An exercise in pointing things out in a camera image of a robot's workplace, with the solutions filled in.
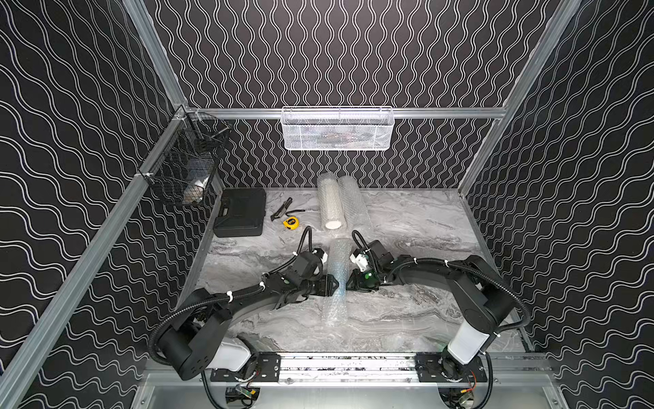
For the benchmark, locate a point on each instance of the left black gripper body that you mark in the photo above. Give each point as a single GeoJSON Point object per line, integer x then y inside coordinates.
{"type": "Point", "coordinates": [314, 285]}

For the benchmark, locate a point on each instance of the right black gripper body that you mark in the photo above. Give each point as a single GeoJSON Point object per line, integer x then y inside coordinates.
{"type": "Point", "coordinates": [366, 279]}

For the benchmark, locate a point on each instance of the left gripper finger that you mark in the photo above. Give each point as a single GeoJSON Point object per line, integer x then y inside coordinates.
{"type": "Point", "coordinates": [329, 280]}
{"type": "Point", "coordinates": [327, 289]}

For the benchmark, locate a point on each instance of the clear bubble wrap sheet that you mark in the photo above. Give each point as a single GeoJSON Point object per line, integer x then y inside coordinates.
{"type": "Point", "coordinates": [339, 267]}

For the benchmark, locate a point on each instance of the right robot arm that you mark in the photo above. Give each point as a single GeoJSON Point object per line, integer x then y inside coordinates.
{"type": "Point", "coordinates": [515, 314]}

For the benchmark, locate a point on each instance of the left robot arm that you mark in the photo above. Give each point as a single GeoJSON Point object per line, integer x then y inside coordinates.
{"type": "Point", "coordinates": [189, 338]}

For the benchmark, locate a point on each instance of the bubble wrapped white cylinder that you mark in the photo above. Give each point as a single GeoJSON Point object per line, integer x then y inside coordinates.
{"type": "Point", "coordinates": [331, 211]}

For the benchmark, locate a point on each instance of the clear bubble wrap roll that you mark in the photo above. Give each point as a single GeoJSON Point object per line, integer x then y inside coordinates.
{"type": "Point", "coordinates": [355, 209]}

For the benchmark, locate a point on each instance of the yellow tape measure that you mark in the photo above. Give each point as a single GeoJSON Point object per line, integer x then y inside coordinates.
{"type": "Point", "coordinates": [291, 223]}

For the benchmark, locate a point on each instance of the black utility knife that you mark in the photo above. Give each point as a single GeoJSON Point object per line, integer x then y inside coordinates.
{"type": "Point", "coordinates": [285, 210]}

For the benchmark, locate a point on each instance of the black plastic tool case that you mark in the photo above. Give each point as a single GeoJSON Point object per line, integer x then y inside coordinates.
{"type": "Point", "coordinates": [241, 213]}

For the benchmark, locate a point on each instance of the white roll in black basket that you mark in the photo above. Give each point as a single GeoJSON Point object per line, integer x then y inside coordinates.
{"type": "Point", "coordinates": [198, 173]}

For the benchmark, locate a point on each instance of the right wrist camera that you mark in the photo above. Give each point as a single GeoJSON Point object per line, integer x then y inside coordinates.
{"type": "Point", "coordinates": [361, 261]}

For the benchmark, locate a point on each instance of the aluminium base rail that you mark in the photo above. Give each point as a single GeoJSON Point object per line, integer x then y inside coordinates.
{"type": "Point", "coordinates": [397, 370]}

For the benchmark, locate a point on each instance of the white wire mesh basket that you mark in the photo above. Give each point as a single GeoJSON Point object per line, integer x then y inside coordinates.
{"type": "Point", "coordinates": [337, 128]}

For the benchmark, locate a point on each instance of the black wire basket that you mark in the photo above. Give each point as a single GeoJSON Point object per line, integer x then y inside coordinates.
{"type": "Point", "coordinates": [198, 135]}

